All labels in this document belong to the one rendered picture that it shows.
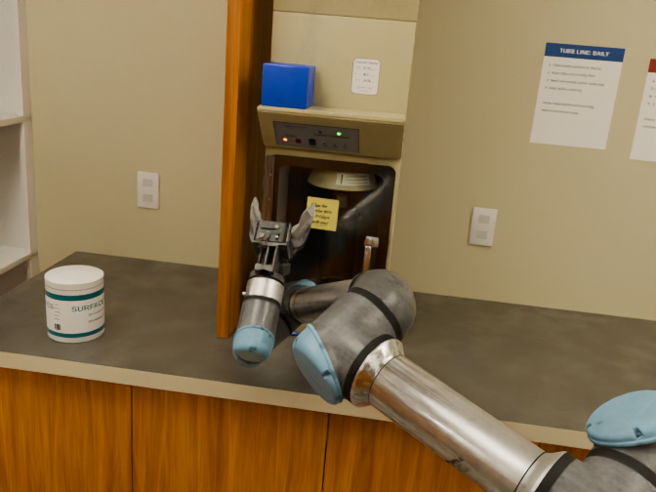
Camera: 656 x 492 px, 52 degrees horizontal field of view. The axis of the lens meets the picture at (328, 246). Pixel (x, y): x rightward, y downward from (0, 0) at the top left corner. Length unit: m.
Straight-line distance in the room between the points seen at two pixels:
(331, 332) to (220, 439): 0.67
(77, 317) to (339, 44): 0.86
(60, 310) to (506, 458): 1.09
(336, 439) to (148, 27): 1.30
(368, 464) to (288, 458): 0.18
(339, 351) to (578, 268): 1.28
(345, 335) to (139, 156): 1.34
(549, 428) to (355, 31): 0.94
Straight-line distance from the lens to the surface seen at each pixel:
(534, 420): 1.51
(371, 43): 1.57
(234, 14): 1.53
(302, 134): 1.53
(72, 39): 2.25
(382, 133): 1.49
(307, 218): 1.41
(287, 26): 1.59
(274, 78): 1.49
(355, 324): 1.00
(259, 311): 1.29
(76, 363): 1.60
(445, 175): 2.03
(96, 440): 1.72
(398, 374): 0.96
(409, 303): 1.06
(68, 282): 1.63
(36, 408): 1.75
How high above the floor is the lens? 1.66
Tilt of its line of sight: 17 degrees down
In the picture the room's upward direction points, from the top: 5 degrees clockwise
